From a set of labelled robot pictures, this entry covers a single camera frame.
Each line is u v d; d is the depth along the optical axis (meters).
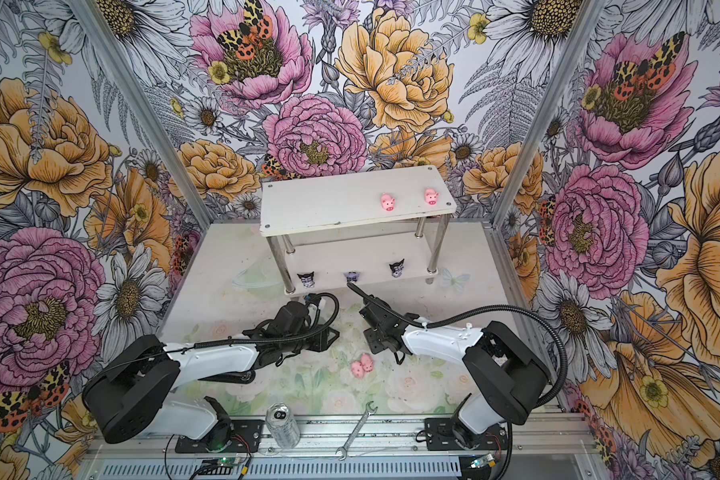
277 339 0.68
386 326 0.69
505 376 0.45
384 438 0.76
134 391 0.43
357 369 0.83
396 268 0.94
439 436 0.73
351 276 0.94
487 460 0.71
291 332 0.70
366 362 0.85
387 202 0.76
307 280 0.92
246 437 0.74
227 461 0.71
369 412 0.78
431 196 0.78
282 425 0.64
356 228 0.77
